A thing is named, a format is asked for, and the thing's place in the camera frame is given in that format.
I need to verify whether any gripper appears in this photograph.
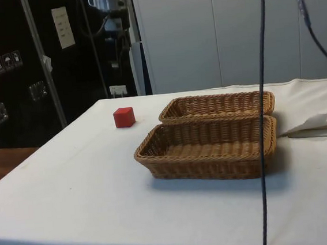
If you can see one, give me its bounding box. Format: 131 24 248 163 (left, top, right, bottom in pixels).
102 8 131 33

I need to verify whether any red cube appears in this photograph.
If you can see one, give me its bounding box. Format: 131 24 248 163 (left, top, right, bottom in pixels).
112 105 137 130

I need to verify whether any wicker basket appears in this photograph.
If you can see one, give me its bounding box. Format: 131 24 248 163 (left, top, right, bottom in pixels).
130 112 282 191
156 88 277 127

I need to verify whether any pale grey locker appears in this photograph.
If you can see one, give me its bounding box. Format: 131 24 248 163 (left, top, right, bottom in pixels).
131 0 221 96
211 0 327 89

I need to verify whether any black cabinet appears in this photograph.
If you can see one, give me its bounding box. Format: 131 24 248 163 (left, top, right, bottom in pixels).
0 0 152 151

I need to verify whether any black cable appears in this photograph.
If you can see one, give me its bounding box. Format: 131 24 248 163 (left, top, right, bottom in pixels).
238 0 290 245
75 0 112 37

